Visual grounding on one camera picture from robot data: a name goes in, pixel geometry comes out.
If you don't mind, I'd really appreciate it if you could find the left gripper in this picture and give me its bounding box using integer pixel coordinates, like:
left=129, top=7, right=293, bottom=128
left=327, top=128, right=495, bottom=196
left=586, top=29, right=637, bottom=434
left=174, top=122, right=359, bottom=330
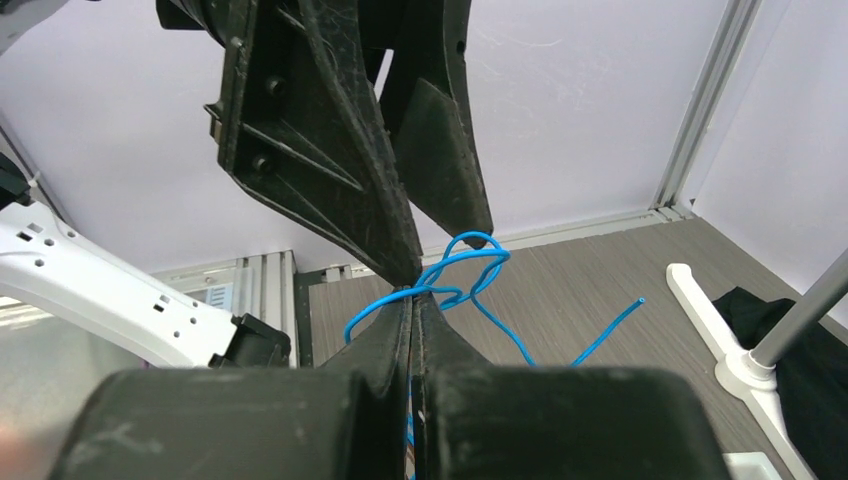
left=155, top=0, right=422, bottom=286

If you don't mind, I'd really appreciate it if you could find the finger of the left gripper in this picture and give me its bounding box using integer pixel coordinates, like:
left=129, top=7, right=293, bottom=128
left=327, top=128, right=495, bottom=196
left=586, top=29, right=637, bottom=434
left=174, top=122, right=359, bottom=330
left=380, top=1, right=494, bottom=236

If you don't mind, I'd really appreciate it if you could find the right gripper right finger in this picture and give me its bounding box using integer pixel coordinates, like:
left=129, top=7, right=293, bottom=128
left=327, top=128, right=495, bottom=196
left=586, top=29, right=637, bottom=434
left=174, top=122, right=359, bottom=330
left=411, top=294, right=730, bottom=479

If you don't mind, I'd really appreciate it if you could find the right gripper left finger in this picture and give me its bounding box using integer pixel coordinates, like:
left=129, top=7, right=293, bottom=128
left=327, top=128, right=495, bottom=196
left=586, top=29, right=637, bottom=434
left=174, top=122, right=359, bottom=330
left=50, top=298, right=414, bottom=479

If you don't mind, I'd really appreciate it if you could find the blue cable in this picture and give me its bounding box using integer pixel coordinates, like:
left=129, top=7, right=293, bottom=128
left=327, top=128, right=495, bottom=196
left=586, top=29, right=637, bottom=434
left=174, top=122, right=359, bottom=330
left=343, top=230, right=647, bottom=480

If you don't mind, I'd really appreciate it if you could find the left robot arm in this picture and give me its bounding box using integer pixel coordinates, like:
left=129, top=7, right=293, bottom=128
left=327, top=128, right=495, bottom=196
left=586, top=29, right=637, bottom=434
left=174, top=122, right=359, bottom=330
left=1, top=1, right=493, bottom=368

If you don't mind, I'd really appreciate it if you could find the white plastic bin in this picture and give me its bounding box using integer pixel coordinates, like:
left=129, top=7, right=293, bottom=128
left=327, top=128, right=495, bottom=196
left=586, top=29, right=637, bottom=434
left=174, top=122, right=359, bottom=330
left=723, top=452, right=782, bottom=480

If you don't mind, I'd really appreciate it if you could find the white clothes rack stand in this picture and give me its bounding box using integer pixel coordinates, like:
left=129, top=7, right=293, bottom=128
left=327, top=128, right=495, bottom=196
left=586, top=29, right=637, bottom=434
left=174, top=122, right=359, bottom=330
left=666, top=253, right=847, bottom=479

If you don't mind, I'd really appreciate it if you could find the black t-shirt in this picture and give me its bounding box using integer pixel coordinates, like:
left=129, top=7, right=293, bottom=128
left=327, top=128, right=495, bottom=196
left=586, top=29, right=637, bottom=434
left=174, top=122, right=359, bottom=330
left=713, top=287, right=847, bottom=479

